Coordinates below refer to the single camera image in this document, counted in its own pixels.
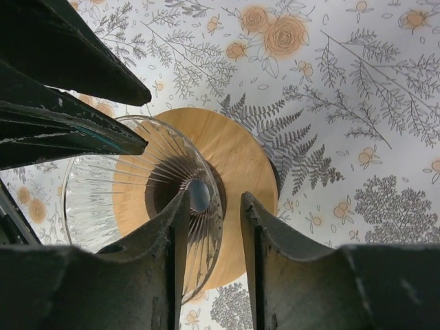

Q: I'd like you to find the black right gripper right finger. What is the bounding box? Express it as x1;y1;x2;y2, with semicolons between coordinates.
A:
241;192;439;329

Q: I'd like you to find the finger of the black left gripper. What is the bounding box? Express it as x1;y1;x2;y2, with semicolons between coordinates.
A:
1;63;148;170
1;1;151;105

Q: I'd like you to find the floral patterned table mat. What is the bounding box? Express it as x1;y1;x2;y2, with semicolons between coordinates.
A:
1;1;439;329

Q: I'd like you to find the round wooden dripper base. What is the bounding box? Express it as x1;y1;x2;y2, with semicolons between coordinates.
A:
153;107;278;289

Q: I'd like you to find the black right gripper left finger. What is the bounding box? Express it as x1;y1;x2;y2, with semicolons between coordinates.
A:
1;192;190;329

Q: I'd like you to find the clear glass dripper cone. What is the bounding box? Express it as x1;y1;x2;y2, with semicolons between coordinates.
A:
63;115;226;303

